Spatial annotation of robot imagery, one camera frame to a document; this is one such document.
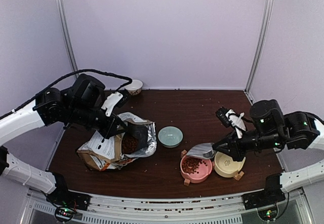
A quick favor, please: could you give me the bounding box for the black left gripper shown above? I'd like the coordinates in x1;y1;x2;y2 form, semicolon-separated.
68;103;129;140

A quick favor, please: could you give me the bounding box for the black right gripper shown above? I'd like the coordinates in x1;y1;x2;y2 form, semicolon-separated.
213;130;284;163

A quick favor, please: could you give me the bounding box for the dog food bag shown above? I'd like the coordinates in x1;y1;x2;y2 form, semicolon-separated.
76;112;157;171

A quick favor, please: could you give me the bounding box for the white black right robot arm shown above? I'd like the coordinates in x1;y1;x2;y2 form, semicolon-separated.
212;99;323;210

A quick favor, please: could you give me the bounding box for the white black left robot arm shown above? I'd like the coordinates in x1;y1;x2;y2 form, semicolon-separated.
1;73;131;206

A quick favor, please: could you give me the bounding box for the cream yellow pet bowl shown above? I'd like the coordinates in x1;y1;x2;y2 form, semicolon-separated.
214;152;246;178

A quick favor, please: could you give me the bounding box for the pink pet bowl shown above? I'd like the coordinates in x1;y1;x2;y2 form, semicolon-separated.
180;156;213;185

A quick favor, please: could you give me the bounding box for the wooden pet bowl stand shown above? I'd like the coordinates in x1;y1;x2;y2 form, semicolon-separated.
180;150;246;186

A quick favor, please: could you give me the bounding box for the brown dog kibble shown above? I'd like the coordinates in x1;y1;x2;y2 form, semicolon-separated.
121;134;138;154

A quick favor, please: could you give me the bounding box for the white ceramic patterned bowl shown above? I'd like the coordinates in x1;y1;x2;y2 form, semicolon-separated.
125;80;143;96

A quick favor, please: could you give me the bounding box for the teal ribbed ceramic bowl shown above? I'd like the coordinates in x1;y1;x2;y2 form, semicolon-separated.
158;126;183;148

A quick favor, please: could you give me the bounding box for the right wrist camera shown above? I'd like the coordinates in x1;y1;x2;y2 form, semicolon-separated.
216;107;247;138

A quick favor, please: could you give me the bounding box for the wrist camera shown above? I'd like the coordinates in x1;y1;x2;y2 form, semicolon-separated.
101;91;130;117
216;107;247;138

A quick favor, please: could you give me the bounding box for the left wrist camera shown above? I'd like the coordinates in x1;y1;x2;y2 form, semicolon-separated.
101;91;130;117

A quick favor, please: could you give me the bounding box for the black braided cable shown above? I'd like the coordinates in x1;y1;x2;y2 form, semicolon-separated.
10;68;134;113

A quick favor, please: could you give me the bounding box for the metal front base rail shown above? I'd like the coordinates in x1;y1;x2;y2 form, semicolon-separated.
18;190;314;223

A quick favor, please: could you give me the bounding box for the aluminium corner frame post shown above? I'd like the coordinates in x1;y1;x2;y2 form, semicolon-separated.
56;0;78;71

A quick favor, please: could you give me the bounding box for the right aluminium frame post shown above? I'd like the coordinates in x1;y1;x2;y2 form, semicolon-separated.
245;0;274;95

